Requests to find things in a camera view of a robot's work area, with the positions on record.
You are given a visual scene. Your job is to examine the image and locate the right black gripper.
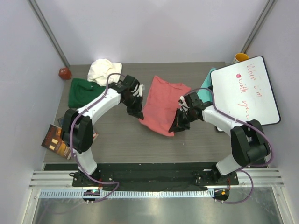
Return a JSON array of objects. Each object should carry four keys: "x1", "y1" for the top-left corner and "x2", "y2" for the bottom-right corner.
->
[{"x1": 170, "y1": 108, "x2": 198, "y2": 133}]

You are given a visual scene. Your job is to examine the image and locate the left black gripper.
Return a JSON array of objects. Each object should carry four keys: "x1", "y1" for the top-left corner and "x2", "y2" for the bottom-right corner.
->
[{"x1": 122, "y1": 94, "x2": 143, "y2": 119}]

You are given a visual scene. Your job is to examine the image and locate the pink t shirt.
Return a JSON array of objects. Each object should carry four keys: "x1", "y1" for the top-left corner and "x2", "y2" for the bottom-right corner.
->
[{"x1": 139, "y1": 76, "x2": 191, "y2": 137}]

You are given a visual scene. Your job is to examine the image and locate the white t shirt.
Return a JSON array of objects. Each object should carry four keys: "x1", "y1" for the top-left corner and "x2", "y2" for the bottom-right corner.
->
[{"x1": 87, "y1": 59, "x2": 122, "y2": 86}]

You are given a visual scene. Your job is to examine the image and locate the green t shirt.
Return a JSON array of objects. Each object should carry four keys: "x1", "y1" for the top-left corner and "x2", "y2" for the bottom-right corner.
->
[{"x1": 68, "y1": 78, "x2": 105, "y2": 109}]

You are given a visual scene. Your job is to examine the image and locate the white dry-erase board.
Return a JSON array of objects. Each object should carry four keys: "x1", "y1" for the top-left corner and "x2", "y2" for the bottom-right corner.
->
[{"x1": 211, "y1": 56, "x2": 281, "y2": 126}]

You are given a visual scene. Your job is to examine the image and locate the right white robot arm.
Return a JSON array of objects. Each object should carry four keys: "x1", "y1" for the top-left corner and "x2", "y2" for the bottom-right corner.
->
[{"x1": 169, "y1": 105, "x2": 271, "y2": 184}]

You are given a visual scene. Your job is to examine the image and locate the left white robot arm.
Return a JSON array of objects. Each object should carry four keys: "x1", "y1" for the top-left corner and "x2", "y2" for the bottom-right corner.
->
[{"x1": 61, "y1": 81, "x2": 144, "y2": 186}]

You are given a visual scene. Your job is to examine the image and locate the blue paperback book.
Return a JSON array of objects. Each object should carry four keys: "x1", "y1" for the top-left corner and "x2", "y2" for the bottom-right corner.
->
[{"x1": 57, "y1": 117, "x2": 64, "y2": 127}]

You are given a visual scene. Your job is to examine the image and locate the red brown cube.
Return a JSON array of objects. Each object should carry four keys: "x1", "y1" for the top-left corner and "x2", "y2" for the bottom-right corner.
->
[{"x1": 58, "y1": 68, "x2": 72, "y2": 80}]

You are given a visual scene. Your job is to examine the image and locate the dark brown paperback book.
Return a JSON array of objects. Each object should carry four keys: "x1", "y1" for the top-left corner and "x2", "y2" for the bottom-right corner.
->
[{"x1": 41, "y1": 124, "x2": 71, "y2": 160}]

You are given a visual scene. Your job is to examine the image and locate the yellow white paper cup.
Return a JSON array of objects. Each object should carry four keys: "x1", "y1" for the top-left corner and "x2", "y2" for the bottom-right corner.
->
[{"x1": 231, "y1": 53, "x2": 249, "y2": 64}]

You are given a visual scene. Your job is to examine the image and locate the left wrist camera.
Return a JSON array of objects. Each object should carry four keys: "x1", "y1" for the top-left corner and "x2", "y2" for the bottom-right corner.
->
[{"x1": 122, "y1": 75, "x2": 144, "y2": 97}]

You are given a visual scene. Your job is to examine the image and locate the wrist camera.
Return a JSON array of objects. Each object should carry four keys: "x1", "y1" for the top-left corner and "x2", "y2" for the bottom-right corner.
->
[
  {"x1": 122, "y1": 75, "x2": 144, "y2": 97},
  {"x1": 178, "y1": 92, "x2": 204, "y2": 112}
]

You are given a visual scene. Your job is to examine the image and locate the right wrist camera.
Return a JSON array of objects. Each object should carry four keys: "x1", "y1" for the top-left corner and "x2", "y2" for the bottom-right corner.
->
[{"x1": 178, "y1": 92, "x2": 204, "y2": 112}]

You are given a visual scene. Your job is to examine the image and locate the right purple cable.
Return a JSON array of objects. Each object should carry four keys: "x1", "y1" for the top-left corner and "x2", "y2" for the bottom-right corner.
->
[{"x1": 184, "y1": 87, "x2": 276, "y2": 205}]

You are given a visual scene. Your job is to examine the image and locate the purple cable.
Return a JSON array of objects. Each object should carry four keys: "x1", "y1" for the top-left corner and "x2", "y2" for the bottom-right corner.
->
[
  {"x1": 69, "y1": 73, "x2": 120, "y2": 203},
  {"x1": 184, "y1": 87, "x2": 276, "y2": 205}
]

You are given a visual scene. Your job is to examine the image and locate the perforated metal rail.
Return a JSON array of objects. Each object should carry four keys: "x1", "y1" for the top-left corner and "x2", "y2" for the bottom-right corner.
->
[{"x1": 40, "y1": 189, "x2": 214, "y2": 199}]

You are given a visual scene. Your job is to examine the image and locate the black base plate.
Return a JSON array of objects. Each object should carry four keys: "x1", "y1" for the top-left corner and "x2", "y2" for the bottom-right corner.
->
[{"x1": 70, "y1": 162, "x2": 239, "y2": 191}]

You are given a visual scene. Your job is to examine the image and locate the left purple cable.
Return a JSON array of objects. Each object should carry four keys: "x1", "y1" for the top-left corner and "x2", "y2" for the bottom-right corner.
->
[{"x1": 69, "y1": 73, "x2": 120, "y2": 203}]

